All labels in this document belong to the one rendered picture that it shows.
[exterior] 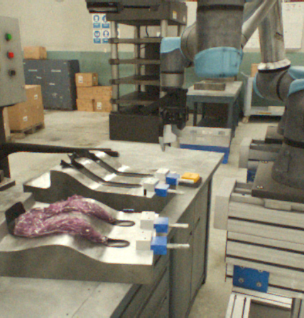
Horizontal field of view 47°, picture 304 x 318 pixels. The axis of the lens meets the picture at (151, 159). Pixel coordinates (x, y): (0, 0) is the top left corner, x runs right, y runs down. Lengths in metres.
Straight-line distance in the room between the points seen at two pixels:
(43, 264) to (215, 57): 0.61
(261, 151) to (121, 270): 0.71
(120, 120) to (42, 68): 3.46
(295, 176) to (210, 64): 0.35
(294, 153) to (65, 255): 0.56
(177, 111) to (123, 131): 4.20
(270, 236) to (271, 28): 0.76
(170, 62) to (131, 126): 4.16
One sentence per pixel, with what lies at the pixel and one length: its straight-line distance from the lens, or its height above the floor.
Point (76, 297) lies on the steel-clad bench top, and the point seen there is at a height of 0.80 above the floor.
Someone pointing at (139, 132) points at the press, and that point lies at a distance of 5.22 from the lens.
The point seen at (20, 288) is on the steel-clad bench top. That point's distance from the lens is 0.90.
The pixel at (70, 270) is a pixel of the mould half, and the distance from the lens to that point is 0.88.
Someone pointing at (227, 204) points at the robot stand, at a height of 0.97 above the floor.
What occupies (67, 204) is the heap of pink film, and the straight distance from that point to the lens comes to 1.01.
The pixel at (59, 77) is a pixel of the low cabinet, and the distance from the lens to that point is 8.14.
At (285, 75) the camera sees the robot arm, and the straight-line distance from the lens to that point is 1.35.
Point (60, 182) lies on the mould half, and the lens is 1.23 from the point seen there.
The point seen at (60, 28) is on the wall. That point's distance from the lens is 8.68.
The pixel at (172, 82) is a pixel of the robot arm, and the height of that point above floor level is 1.23.
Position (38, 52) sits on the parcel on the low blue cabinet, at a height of 1.28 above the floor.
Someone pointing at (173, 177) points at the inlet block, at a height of 0.90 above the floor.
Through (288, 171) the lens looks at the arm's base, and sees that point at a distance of 0.84.
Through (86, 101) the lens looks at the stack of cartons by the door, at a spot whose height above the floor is 0.23.
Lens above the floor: 1.32
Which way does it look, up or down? 17 degrees down
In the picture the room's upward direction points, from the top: straight up
